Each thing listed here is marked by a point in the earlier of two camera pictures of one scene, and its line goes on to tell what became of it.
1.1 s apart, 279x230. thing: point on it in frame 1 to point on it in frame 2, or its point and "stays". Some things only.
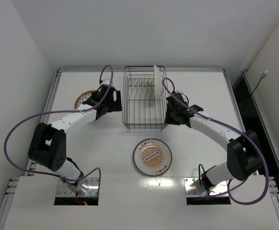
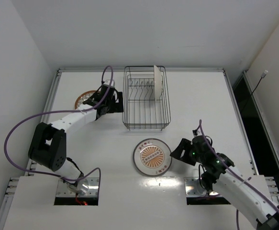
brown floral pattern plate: (158, 84) stays
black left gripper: (115, 101) stays
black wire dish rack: (145, 95) stays
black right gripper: (170, 115) to (188, 151)
